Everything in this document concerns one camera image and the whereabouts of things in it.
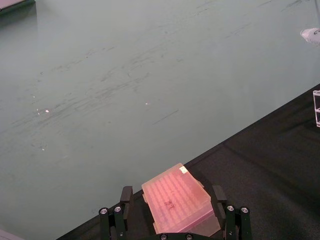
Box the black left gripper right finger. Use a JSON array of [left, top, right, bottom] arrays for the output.
[[211, 185, 253, 240]]

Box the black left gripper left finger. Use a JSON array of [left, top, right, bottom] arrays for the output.
[[98, 185, 134, 240]]

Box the pink translucent plastic box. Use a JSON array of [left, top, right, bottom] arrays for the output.
[[141, 163, 222, 237]]

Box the black table cloth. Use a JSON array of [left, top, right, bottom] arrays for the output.
[[56, 84, 320, 240]]

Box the clear plastic case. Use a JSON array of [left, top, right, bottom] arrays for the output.
[[312, 89, 320, 129]]

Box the small white plastic piece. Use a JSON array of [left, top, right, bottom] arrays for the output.
[[299, 27, 320, 47]]

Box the dark flat panel edge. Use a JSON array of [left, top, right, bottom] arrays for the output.
[[0, 0, 37, 16]]

